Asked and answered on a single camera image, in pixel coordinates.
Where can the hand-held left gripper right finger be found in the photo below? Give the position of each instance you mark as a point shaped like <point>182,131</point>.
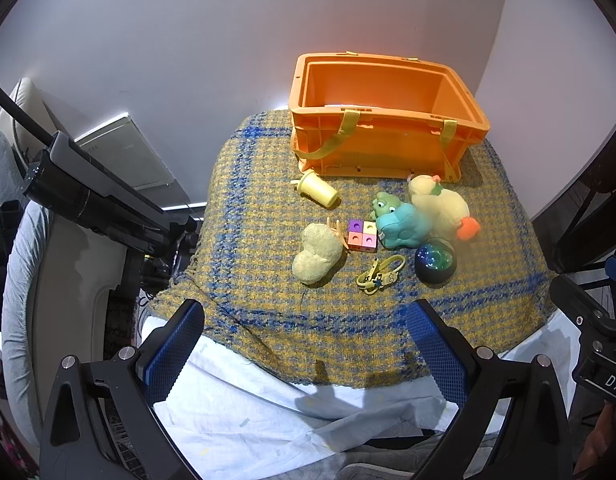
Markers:
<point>438,355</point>

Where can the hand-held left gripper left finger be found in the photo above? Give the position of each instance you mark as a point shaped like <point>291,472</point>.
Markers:
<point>175,350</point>

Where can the four-colour cube block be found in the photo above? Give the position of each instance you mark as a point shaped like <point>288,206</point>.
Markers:
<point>363,235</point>

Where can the yellow plush duck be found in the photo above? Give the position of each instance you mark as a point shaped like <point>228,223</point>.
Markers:
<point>440,207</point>

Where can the orange plastic crate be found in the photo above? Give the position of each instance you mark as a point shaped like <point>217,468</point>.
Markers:
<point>383,125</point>

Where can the black glitter ball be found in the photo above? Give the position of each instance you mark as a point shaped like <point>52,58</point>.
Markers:
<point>435,262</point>

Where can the grey cloth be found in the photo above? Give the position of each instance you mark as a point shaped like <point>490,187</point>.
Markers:
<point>383,462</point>

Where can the teal rubber animal toy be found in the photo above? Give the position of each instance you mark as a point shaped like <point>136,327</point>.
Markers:
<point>403,227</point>

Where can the yellow blue plaid blanket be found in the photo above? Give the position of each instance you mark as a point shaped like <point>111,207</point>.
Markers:
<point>268,240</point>

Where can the pale yellow lumpy plush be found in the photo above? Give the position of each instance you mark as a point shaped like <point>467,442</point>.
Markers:
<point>315,255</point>

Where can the small peach plastic toy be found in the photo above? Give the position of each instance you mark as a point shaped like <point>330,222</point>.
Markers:
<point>338,230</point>

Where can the grey cushion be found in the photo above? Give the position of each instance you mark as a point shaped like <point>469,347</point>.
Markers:
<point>18,310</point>

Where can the black tripod device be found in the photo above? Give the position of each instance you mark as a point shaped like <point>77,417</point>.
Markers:
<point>98,195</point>

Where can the yellow toy cup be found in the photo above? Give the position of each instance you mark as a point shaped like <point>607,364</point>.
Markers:
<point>319,190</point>

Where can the white flat panel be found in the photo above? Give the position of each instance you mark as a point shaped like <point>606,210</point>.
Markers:
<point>123,152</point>

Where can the dark furniture frame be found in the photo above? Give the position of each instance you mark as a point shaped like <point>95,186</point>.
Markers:
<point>588,210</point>

